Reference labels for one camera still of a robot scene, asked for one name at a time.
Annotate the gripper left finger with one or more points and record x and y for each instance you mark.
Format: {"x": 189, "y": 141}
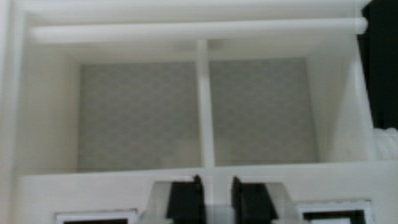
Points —
{"x": 177, "y": 203}

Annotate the white cabinet body box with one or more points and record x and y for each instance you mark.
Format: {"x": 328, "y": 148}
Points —
{"x": 182, "y": 84}

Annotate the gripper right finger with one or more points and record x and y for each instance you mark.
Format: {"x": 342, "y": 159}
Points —
{"x": 253, "y": 205}

